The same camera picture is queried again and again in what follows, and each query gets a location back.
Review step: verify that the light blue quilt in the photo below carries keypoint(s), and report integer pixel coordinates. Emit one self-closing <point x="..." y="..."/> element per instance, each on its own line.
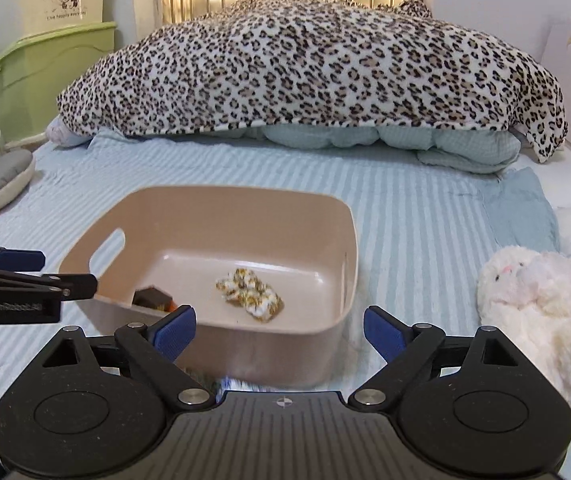
<point x="395" y="145"/>

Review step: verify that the green plastic storage box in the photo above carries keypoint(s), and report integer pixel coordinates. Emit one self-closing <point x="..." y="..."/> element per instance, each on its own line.
<point x="40" y="85"/>

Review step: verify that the leopard print hair scrunchie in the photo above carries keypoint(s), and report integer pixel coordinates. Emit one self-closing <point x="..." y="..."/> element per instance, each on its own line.
<point x="249" y="294"/>

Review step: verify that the beige plastic basket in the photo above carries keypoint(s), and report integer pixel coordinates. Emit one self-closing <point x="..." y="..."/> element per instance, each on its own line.
<point x="245" y="270"/>

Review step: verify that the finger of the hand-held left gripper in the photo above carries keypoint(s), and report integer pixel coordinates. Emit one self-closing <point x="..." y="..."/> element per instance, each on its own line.
<point x="40" y="285"/>
<point x="15" y="259"/>

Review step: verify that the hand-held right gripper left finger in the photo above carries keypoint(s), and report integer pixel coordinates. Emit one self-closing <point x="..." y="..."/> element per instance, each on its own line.
<point x="174" y="328"/>

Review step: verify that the light blue cloth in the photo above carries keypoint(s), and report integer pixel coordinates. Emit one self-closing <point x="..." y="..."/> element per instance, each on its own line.
<point x="520" y="205"/>

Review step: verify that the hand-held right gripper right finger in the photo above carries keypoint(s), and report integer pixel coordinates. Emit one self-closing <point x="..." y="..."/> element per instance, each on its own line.
<point x="384" y="331"/>

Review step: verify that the small brown box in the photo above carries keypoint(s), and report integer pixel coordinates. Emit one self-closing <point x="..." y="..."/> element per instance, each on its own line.
<point x="151" y="300"/>

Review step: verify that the white plush rabbit toy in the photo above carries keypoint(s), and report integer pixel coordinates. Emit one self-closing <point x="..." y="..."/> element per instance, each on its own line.
<point x="535" y="310"/>

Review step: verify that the striped light blue bed sheet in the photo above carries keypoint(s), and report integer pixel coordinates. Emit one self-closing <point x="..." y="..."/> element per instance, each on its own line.
<point x="415" y="210"/>

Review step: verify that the leopard print blanket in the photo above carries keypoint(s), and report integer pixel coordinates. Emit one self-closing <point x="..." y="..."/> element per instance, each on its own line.
<point x="315" y="60"/>

